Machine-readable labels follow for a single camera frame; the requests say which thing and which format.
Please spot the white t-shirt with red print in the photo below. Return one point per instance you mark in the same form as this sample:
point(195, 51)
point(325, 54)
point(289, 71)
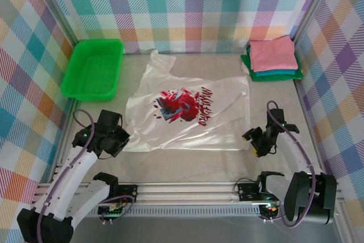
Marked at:
point(199, 106)

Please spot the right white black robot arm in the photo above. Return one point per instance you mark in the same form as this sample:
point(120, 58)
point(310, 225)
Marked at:
point(295, 154)

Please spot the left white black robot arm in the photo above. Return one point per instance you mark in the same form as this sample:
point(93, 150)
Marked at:
point(71, 174)

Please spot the green folded t-shirt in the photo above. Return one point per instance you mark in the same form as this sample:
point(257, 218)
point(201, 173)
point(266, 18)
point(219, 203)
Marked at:
point(278, 78)

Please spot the teal folded t-shirt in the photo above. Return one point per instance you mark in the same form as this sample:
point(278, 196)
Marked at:
point(273, 71)

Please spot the green plastic basket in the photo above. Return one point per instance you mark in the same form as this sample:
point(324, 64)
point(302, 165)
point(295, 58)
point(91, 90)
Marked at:
point(92, 69)

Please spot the pink folded t-shirt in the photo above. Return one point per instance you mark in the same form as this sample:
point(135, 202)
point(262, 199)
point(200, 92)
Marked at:
point(273, 53)

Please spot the aluminium side rail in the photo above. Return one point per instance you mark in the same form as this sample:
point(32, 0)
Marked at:
point(69, 117)
point(312, 135)

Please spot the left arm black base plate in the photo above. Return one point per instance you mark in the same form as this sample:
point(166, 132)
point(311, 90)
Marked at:
point(128, 191)

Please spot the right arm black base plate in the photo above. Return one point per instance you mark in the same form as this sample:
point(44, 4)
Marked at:
point(247, 191)

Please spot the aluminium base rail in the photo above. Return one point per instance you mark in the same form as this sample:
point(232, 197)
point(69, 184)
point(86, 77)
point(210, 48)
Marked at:
point(185, 190)

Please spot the aluminium frame post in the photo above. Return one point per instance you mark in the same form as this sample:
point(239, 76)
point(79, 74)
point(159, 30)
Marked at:
point(58, 8)
point(312, 6)

